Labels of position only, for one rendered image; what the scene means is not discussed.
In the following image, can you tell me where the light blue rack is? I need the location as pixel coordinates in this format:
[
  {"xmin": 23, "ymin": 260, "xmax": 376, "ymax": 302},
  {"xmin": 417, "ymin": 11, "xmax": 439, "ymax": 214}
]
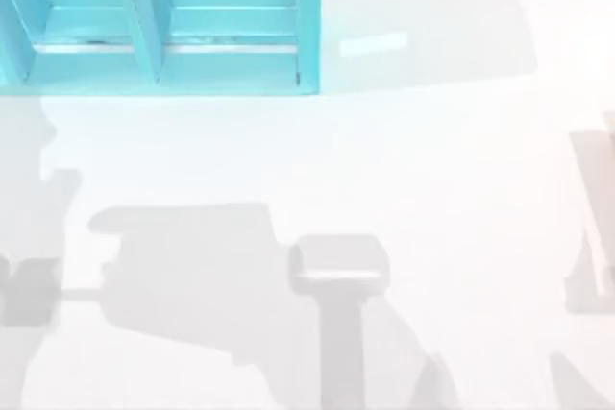
[{"xmin": 0, "ymin": 0, "xmax": 324, "ymax": 97}]

